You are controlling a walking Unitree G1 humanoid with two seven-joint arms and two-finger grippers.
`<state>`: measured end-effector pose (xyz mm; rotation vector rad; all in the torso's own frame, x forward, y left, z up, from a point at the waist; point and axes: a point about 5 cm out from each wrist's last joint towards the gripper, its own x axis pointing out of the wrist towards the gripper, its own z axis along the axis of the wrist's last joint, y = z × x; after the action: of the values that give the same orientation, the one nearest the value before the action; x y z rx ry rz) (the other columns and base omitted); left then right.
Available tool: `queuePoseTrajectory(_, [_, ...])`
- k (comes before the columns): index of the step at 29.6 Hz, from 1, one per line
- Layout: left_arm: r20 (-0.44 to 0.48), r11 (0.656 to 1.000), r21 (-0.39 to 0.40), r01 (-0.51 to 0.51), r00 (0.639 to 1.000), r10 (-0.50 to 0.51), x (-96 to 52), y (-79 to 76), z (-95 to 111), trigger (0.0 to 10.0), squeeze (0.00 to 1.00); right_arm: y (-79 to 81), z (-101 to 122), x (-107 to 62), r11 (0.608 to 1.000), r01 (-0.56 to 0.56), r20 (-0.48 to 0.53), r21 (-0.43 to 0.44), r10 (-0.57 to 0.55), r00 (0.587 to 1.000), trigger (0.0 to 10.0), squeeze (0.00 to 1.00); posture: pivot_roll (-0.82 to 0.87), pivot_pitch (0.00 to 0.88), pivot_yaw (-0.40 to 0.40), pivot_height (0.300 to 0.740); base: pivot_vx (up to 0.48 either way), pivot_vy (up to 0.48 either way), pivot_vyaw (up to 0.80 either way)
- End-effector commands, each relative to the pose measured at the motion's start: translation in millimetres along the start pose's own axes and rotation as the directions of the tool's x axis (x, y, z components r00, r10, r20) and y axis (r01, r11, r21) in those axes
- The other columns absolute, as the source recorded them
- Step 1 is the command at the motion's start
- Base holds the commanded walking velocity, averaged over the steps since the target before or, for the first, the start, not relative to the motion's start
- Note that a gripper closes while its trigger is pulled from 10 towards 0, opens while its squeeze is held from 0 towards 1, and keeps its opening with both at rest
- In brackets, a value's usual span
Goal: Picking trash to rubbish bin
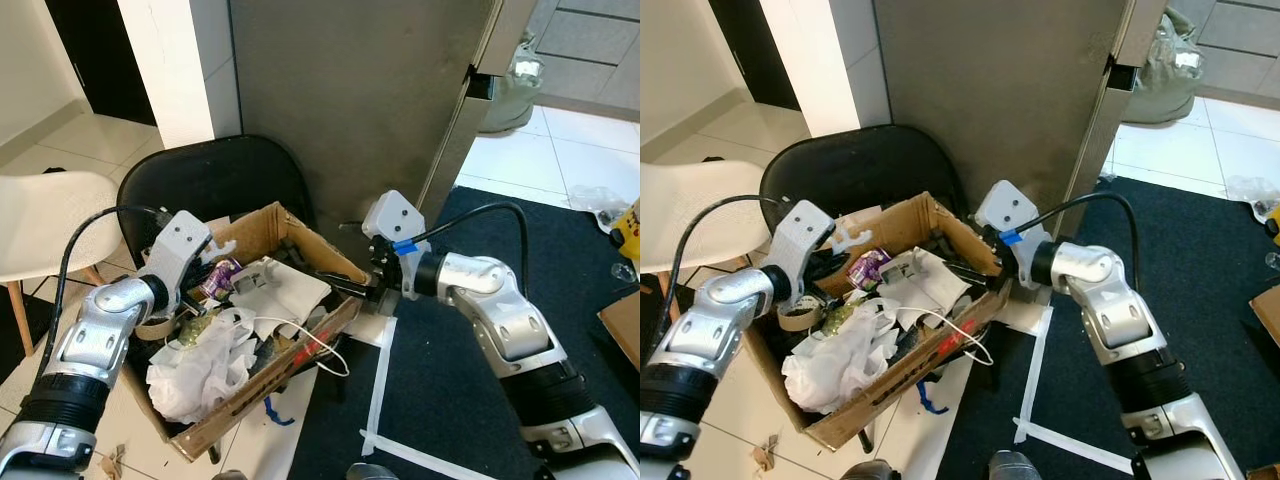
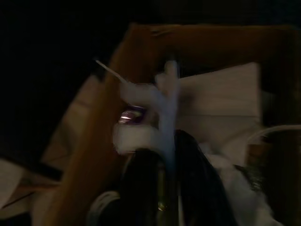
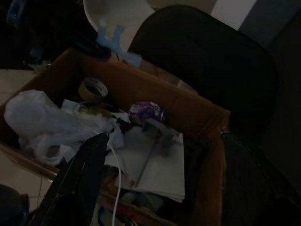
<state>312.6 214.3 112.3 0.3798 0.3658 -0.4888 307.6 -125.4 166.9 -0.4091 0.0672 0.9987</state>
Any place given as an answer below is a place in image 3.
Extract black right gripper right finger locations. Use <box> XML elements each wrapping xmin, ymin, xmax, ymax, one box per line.
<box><xmin>221</xmin><ymin>130</ymin><xmax>283</xmax><ymax>226</ymax></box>

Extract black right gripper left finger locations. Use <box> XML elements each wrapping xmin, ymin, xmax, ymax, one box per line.
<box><xmin>35</xmin><ymin>133</ymin><xmax>110</xmax><ymax>226</ymax></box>

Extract white crumpled plastic bag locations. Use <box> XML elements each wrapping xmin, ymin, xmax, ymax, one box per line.
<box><xmin>3</xmin><ymin>89</ymin><xmax>113</xmax><ymax>165</ymax></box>

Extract white paper sheets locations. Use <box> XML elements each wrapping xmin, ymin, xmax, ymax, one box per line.
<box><xmin>103</xmin><ymin>113</ymin><xmax>186</xmax><ymax>203</ymax></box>

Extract brown packing tape roll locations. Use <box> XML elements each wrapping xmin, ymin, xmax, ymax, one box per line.
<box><xmin>78</xmin><ymin>77</ymin><xmax>109</xmax><ymax>104</ymax></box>

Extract purple round wrapper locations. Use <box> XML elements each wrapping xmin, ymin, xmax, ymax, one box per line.
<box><xmin>128</xmin><ymin>101</ymin><xmax>165</xmax><ymax>125</ymax></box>

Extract brown cardboard box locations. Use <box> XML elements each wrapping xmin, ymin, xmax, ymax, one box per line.
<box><xmin>0</xmin><ymin>47</ymin><xmax>231</xmax><ymax>226</ymax></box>

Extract black padded chair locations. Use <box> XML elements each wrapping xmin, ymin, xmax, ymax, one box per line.
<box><xmin>128</xmin><ymin>4</ymin><xmax>278</xmax><ymax>142</ymax></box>

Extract blue tape pieces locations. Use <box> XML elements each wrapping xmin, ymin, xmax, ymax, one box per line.
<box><xmin>95</xmin><ymin>22</ymin><xmax>143</xmax><ymax>68</ymax></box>

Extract white plastic chair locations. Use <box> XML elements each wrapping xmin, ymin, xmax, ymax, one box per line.
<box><xmin>82</xmin><ymin>0</ymin><xmax>156</xmax><ymax>33</ymax></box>

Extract white cord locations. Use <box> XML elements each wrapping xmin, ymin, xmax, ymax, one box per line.
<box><xmin>108</xmin><ymin>140</ymin><xmax>123</xmax><ymax>226</ymax></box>

